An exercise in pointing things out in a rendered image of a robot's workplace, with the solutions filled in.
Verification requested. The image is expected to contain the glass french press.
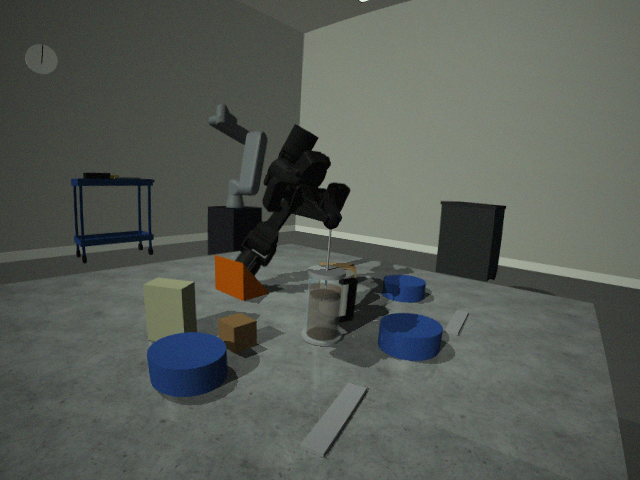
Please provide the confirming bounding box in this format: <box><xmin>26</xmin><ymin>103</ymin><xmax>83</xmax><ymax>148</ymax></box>
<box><xmin>301</xmin><ymin>213</ymin><xmax>358</xmax><ymax>346</ymax></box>

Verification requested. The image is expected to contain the olive green block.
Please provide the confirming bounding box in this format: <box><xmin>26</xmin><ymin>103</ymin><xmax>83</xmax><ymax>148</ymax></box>
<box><xmin>143</xmin><ymin>277</ymin><xmax>197</xmax><ymax>341</ymax></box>

